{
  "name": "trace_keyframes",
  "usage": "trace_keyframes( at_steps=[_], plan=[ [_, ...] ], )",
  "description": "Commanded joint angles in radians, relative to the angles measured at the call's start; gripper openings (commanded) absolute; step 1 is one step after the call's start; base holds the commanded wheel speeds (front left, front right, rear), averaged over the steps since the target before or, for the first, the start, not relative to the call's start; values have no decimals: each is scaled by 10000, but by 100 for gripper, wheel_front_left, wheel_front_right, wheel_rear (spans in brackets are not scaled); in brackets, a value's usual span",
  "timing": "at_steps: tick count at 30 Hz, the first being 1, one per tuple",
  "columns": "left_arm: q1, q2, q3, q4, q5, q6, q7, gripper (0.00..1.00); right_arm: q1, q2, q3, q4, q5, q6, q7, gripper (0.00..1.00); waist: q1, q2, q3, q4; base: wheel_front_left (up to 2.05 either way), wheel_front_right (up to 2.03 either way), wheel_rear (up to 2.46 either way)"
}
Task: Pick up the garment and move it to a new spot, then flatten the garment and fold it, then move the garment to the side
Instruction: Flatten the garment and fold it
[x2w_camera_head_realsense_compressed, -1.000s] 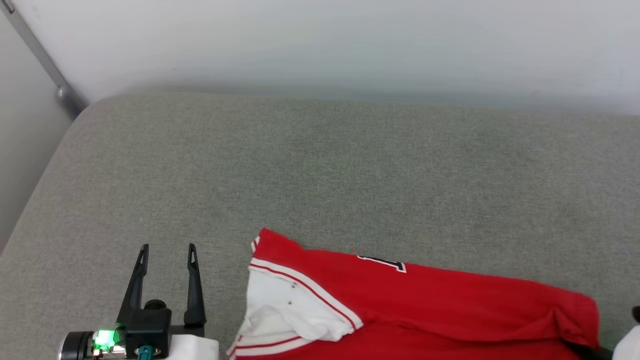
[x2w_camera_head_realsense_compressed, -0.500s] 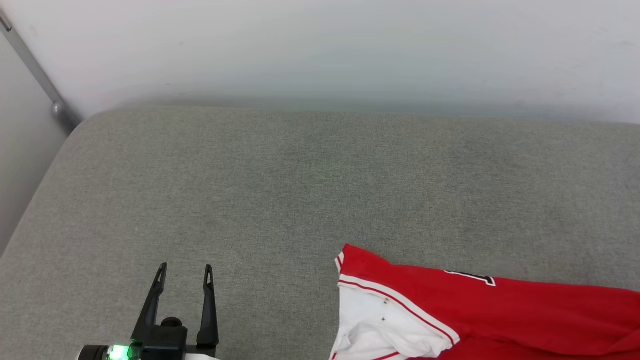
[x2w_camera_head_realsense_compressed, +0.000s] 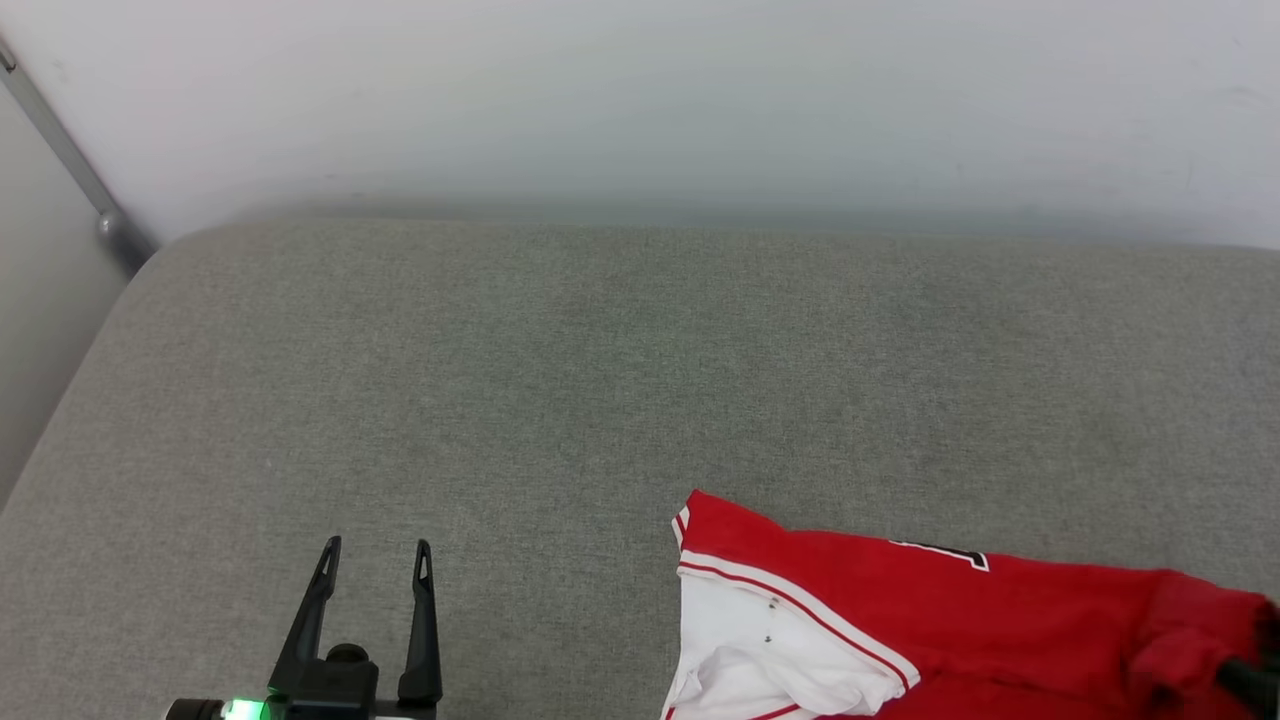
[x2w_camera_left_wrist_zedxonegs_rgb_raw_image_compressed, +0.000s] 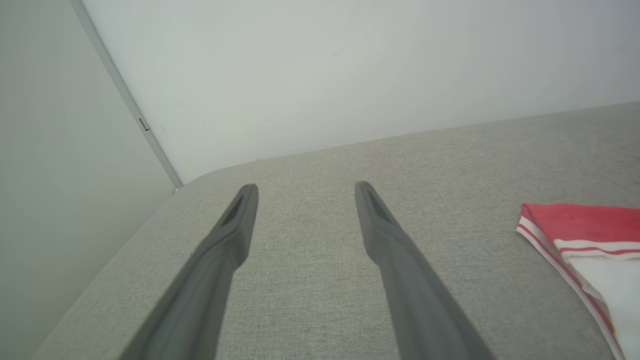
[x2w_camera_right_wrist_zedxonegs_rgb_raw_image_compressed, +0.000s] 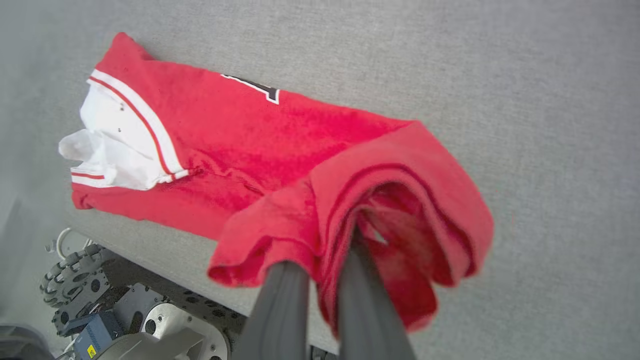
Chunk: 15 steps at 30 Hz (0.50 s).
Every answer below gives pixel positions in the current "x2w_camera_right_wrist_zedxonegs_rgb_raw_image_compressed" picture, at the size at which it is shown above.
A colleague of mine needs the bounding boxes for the white cable loop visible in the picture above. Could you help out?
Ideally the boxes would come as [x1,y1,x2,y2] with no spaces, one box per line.
[45,227,93,262]

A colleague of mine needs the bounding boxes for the blue box with yellow sticker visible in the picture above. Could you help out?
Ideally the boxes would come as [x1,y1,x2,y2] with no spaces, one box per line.
[62,311,125,360]

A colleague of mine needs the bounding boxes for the grey mecanum wheel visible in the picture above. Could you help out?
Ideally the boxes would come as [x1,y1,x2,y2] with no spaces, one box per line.
[39,243,119,337]

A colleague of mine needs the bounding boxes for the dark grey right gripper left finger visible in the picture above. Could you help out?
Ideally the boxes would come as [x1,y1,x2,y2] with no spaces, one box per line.
[232,260,311,360]

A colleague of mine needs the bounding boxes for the red Bulls 23 jersey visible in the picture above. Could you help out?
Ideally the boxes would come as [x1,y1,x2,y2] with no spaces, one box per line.
[58,32,495,336]

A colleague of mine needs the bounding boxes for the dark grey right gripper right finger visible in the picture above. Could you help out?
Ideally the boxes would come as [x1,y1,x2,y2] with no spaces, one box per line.
[337,226,417,360]

